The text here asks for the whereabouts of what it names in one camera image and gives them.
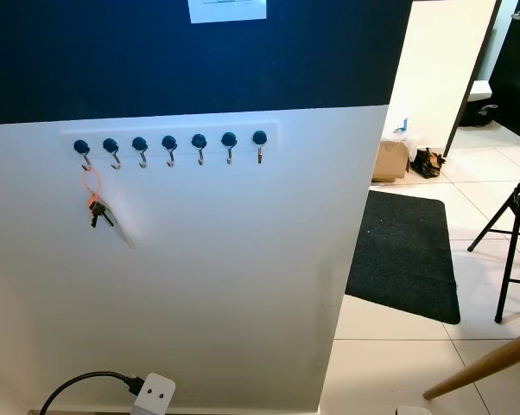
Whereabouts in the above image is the orange loop key bunch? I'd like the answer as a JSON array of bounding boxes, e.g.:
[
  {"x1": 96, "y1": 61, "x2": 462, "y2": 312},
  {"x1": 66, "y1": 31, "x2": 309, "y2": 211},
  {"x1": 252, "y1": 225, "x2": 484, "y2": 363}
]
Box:
[{"x1": 80, "y1": 165, "x2": 115, "y2": 229}]

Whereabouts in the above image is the white wall switch plate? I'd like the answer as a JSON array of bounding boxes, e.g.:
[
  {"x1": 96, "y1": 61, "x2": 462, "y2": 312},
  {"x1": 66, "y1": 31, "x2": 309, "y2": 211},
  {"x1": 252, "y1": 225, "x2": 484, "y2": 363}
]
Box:
[{"x1": 188, "y1": 0, "x2": 268, "y2": 24}]

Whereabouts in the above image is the brown cardboard box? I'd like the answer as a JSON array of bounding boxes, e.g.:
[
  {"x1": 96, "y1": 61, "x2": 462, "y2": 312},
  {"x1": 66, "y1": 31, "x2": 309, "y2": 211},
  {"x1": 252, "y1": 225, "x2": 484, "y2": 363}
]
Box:
[{"x1": 371, "y1": 141, "x2": 410, "y2": 184}]

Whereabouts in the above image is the white box-shaped object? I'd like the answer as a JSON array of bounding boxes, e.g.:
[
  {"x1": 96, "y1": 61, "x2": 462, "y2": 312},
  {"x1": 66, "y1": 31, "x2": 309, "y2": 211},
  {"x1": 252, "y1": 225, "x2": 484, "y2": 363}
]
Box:
[{"x1": 468, "y1": 80, "x2": 494, "y2": 104}]

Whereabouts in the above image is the dark grey floor mat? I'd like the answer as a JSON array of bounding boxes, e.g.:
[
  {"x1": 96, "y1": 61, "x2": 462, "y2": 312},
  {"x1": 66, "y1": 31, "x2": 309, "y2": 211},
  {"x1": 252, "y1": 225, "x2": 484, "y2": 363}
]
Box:
[{"x1": 345, "y1": 190, "x2": 461, "y2": 326}]

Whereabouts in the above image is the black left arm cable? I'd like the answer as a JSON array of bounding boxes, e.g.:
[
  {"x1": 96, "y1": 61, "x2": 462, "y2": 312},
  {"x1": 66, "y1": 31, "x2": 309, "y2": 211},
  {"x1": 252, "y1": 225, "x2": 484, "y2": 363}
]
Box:
[{"x1": 39, "y1": 371, "x2": 147, "y2": 415}]

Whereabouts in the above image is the small black bag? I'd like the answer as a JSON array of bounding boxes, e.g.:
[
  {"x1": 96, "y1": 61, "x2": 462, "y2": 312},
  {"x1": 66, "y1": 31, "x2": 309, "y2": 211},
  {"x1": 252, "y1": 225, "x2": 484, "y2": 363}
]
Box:
[{"x1": 411, "y1": 149, "x2": 446, "y2": 180}]

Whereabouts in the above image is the black folding chair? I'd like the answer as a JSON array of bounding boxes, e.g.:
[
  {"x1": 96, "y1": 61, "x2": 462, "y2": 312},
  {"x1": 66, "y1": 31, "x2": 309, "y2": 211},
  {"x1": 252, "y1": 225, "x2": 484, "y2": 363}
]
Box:
[{"x1": 466, "y1": 134, "x2": 520, "y2": 326}]

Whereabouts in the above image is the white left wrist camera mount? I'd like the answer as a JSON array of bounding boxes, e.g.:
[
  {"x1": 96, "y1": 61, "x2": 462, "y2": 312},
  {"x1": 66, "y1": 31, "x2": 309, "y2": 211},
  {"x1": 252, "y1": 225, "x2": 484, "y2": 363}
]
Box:
[{"x1": 130, "y1": 373, "x2": 176, "y2": 415}]

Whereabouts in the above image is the white plastic bag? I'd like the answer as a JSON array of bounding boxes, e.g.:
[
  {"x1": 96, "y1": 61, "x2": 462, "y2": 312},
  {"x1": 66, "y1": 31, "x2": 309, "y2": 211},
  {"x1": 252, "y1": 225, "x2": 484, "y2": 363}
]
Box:
[{"x1": 388, "y1": 126, "x2": 413, "y2": 146}]

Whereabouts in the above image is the wooden table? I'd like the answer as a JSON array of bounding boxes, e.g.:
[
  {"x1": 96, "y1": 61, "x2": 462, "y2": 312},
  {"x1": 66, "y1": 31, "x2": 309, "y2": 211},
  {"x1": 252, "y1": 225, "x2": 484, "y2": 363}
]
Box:
[{"x1": 422, "y1": 230, "x2": 520, "y2": 401}]

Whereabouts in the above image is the blue knob metal hook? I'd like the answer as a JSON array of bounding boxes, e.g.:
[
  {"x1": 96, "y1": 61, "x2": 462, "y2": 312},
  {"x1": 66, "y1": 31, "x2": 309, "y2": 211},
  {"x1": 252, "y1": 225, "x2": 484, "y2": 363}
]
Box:
[
  {"x1": 250, "y1": 129, "x2": 270, "y2": 164},
  {"x1": 190, "y1": 132, "x2": 209, "y2": 166},
  {"x1": 73, "y1": 138, "x2": 93, "y2": 169},
  {"x1": 131, "y1": 135, "x2": 150, "y2": 169},
  {"x1": 102, "y1": 137, "x2": 123, "y2": 169},
  {"x1": 161, "y1": 133, "x2": 180, "y2": 167},
  {"x1": 220, "y1": 131, "x2": 239, "y2": 165}
]

